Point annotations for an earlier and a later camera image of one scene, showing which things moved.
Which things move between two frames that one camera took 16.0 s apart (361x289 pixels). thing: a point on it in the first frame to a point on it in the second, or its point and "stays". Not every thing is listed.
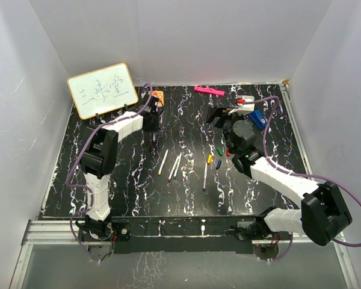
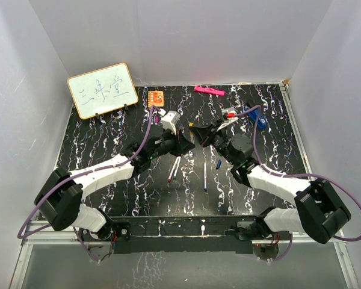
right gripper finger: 220,123 to 205,139
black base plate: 178,233 stays
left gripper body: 154,126 to 169,143
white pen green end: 178,162 stays
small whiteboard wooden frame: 103,90 stays
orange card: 160,95 stays
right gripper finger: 214,112 to 203,130
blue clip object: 259,118 stays
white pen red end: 169,179 stays
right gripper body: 230,119 to 221,142
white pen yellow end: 160,170 to 178,133
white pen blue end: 204,189 stays
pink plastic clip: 209,90 stays
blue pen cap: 219,164 stays
